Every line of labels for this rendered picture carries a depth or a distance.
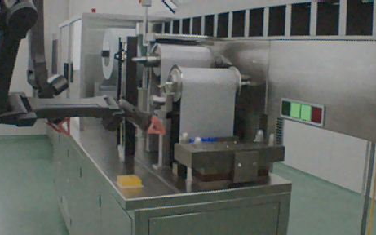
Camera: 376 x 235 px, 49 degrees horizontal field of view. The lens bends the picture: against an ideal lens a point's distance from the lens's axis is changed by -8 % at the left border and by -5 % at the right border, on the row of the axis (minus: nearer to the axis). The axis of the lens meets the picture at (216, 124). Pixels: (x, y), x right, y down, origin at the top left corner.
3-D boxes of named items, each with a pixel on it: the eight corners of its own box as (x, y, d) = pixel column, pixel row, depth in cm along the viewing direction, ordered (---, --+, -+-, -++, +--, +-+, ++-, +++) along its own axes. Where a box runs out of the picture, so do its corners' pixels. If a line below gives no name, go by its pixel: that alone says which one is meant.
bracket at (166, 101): (151, 166, 181) (153, 93, 177) (165, 166, 184) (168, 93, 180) (155, 170, 177) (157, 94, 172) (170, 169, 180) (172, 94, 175)
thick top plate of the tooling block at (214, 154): (174, 158, 168) (174, 143, 167) (262, 152, 186) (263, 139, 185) (190, 168, 154) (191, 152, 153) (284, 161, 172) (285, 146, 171)
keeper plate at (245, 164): (231, 181, 162) (232, 152, 161) (254, 179, 167) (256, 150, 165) (234, 183, 160) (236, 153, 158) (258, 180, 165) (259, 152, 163)
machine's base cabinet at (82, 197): (54, 206, 374) (51, 111, 361) (121, 201, 403) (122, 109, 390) (137, 407, 153) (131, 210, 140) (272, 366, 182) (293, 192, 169)
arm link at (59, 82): (26, 77, 156) (37, 77, 151) (48, 61, 163) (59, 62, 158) (39, 103, 162) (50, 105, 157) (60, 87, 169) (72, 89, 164)
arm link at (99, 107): (19, 116, 117) (6, 89, 121) (12, 129, 120) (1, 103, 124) (126, 113, 152) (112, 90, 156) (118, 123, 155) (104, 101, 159)
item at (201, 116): (179, 143, 173) (181, 95, 170) (232, 140, 183) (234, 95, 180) (179, 143, 172) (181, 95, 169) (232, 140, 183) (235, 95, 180)
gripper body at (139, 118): (144, 130, 160) (128, 121, 156) (136, 126, 168) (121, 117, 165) (153, 115, 160) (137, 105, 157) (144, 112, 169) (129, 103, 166)
